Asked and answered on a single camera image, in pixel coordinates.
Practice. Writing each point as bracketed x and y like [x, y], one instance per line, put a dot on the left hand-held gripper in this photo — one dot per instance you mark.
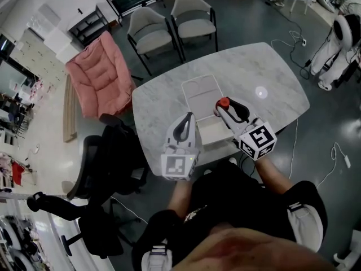
[176, 164]

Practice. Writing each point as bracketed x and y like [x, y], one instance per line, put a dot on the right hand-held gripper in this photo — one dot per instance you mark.
[258, 140]

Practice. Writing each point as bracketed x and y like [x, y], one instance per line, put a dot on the small red object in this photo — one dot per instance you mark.
[223, 102]

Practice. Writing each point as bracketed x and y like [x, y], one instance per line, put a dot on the white box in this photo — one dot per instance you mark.
[203, 95]

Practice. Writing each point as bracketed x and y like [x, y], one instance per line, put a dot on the person's right forearm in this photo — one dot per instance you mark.
[270, 174]

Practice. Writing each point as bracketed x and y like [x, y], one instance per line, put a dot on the person's left forearm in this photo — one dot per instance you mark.
[180, 199]

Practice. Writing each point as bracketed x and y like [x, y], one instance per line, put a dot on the person's right shoe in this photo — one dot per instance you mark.
[233, 161]

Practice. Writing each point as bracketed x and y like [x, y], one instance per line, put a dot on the person's shoe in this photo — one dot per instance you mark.
[207, 172]
[233, 161]

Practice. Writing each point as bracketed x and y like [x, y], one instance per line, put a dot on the person's left shoe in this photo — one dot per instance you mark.
[207, 172]

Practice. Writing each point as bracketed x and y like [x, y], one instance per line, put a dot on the black office chair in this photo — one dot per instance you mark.
[96, 230]
[118, 151]

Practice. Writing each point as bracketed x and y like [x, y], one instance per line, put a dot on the person's black t-shirt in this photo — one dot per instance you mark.
[231, 196]

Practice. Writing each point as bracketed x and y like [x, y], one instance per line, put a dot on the pink cushioned chair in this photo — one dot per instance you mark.
[98, 75]

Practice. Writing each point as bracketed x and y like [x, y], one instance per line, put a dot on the grey armchair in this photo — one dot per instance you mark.
[194, 24]
[152, 35]

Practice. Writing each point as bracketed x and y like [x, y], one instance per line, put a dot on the person's chin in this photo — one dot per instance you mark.
[253, 253]

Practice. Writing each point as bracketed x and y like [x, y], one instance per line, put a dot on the white curved counter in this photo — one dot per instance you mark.
[56, 230]

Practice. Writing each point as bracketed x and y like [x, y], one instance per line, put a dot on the red cloth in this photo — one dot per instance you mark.
[18, 174]

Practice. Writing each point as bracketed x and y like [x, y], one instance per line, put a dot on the row of white round devices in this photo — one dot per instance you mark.
[11, 236]

